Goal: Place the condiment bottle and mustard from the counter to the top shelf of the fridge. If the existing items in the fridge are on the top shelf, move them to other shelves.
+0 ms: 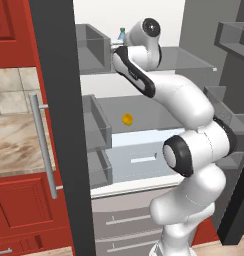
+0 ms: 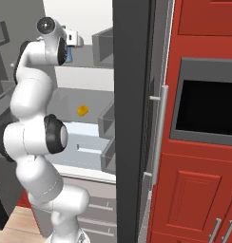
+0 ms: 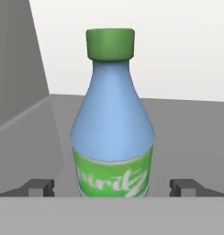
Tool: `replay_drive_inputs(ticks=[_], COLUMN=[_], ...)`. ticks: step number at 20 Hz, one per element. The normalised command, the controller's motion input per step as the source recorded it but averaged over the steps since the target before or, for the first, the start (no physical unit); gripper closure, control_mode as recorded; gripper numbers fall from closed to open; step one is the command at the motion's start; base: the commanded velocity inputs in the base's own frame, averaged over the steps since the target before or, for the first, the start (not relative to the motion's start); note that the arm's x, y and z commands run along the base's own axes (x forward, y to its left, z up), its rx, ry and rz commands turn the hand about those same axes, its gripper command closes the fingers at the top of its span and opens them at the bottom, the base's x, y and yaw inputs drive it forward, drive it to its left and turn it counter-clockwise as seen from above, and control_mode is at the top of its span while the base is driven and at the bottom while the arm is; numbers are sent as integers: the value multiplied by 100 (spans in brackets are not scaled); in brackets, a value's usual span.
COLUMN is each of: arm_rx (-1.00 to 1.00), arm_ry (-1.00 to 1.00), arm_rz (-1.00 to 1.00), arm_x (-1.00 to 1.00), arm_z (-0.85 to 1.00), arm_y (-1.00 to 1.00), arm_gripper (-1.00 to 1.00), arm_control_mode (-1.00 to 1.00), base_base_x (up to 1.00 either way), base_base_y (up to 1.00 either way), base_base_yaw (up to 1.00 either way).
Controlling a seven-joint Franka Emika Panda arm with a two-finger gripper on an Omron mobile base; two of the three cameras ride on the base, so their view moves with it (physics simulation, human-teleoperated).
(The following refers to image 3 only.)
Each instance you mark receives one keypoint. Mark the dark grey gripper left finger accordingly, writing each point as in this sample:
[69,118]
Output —
[37,186]

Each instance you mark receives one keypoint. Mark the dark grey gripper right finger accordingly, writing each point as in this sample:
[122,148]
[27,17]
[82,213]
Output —
[185,186]

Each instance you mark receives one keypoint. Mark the blue bottle with green cap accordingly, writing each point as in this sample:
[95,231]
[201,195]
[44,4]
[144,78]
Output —
[112,122]

